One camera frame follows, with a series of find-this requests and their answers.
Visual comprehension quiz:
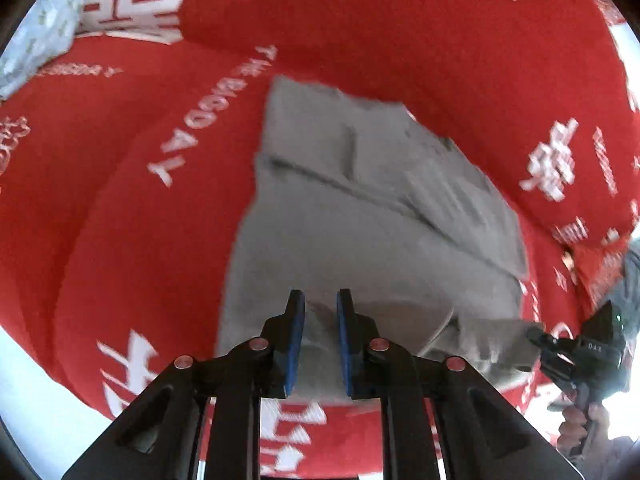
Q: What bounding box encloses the red blanket with white print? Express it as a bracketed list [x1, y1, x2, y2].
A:
[1, 0, 639, 478]

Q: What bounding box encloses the grey knit sweater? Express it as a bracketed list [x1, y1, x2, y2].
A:
[216, 77, 538, 403]

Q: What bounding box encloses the white floral bedsheet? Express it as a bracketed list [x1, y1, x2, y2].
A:
[1, 0, 85, 101]

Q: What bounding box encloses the red patterned pillow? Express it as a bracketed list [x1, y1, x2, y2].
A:
[572, 235, 631, 318]

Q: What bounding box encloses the person's right hand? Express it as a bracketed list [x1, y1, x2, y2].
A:
[556, 403, 610, 456]

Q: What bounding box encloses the grey clothes pile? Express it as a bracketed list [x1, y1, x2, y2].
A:
[611, 240, 640, 340]

